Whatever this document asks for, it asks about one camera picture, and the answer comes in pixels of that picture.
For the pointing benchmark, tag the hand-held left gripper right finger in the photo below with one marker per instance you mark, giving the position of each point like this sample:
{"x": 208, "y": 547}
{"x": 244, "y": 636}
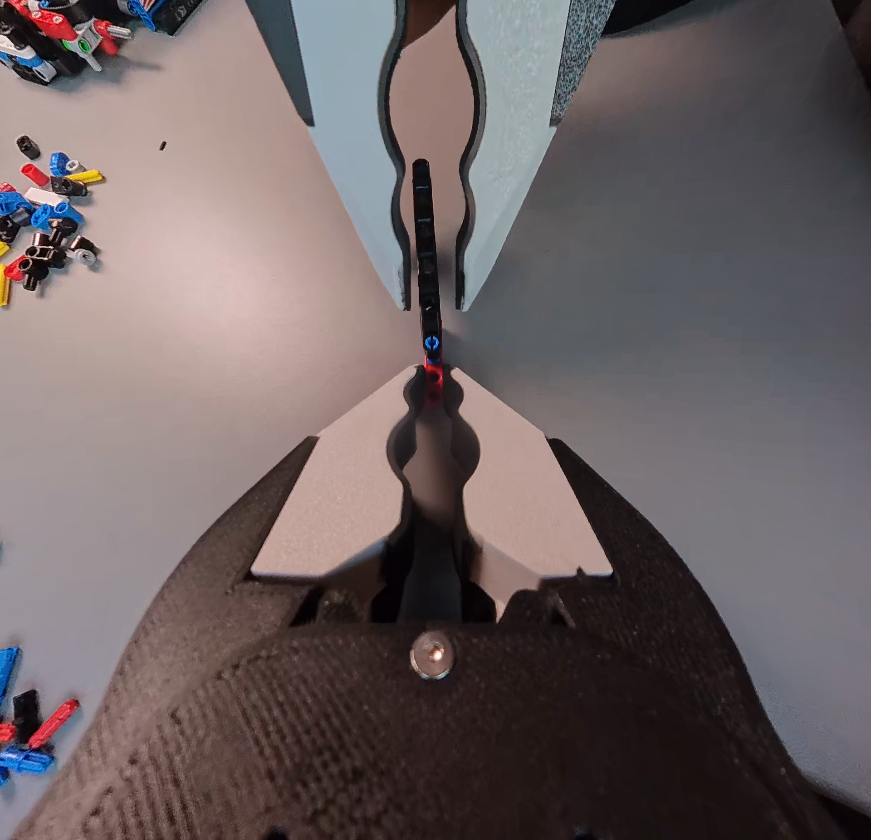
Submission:
{"x": 531, "y": 506}

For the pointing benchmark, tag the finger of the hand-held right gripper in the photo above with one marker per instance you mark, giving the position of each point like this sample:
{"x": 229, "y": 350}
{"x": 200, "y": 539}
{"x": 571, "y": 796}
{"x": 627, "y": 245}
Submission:
{"x": 340, "y": 71}
{"x": 517, "y": 71}

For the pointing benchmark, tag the red angled lego beam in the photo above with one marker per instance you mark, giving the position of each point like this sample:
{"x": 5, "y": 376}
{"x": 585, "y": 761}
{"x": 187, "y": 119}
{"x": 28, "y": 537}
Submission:
{"x": 434, "y": 381}

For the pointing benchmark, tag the pile of blue lego pins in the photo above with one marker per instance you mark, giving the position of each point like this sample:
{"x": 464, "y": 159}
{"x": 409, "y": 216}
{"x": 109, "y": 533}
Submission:
{"x": 27, "y": 758}

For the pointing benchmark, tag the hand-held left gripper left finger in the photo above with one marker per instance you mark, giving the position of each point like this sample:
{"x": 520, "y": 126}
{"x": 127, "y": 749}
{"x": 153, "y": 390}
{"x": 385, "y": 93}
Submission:
{"x": 326, "y": 506}

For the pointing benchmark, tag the black box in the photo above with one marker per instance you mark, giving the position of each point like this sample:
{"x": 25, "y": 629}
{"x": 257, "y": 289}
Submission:
{"x": 197, "y": 6}

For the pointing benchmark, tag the black red white lego assembly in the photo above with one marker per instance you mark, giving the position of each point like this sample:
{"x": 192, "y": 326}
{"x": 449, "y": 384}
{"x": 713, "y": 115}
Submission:
{"x": 41, "y": 44}

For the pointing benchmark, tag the black lego beam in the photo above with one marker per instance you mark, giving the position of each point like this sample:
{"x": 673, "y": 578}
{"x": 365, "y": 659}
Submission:
{"x": 425, "y": 241}

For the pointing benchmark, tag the pile of mixed lego pieces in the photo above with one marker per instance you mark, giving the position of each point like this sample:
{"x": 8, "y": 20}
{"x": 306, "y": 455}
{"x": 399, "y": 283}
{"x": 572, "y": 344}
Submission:
{"x": 47, "y": 207}

